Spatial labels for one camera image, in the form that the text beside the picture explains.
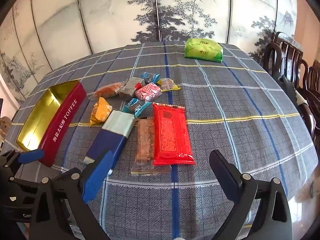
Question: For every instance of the tan fuzzy object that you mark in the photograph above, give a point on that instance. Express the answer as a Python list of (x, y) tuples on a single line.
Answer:
[(308, 180)]

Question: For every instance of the blue and silver long packet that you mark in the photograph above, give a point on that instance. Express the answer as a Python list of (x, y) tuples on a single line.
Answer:
[(113, 135)]

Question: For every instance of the painted folding screen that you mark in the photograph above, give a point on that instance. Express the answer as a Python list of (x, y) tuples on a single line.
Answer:
[(62, 17)]

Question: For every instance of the blue candy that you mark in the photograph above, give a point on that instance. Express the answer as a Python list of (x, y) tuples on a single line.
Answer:
[(136, 106), (149, 77)]

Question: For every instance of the dark grey cloth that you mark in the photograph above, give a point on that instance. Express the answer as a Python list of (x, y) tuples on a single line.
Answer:
[(290, 87)]

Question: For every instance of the pink patterned snack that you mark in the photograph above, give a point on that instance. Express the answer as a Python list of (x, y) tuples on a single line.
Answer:
[(148, 92)]

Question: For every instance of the orange yellow snack packet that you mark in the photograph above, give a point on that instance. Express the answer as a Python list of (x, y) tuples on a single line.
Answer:
[(101, 111)]

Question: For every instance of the grey-brown snack packet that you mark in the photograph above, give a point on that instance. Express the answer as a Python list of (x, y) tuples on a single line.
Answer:
[(131, 87)]

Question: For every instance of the red tin box gold inside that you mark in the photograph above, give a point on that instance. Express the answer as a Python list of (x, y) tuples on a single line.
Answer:
[(62, 120)]

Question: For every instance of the brown snack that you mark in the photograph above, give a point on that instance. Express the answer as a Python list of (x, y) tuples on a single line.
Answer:
[(145, 142)]

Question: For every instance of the grey plaid tablecloth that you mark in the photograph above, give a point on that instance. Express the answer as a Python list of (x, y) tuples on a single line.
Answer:
[(225, 130)]

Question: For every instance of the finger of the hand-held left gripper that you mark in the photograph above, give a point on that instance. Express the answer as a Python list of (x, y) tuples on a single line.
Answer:
[(31, 155)]

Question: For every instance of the small yellow-edged snack packet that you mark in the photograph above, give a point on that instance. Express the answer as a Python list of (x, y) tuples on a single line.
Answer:
[(168, 83)]

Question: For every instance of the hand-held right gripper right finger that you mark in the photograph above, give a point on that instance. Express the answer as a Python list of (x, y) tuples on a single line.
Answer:
[(226, 175)]

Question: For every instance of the green tissue pack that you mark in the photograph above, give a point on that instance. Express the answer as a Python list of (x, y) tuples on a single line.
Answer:
[(203, 50)]

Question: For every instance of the red foil snack packet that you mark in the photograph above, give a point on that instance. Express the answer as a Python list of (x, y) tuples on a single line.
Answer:
[(171, 135)]

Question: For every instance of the beige carved object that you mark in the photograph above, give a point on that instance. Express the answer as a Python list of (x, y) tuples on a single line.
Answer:
[(5, 126)]

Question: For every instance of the orange-red snack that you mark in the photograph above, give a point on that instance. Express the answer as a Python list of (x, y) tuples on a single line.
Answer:
[(110, 90)]

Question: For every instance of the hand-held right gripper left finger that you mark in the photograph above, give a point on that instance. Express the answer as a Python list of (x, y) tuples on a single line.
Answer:
[(96, 177)]

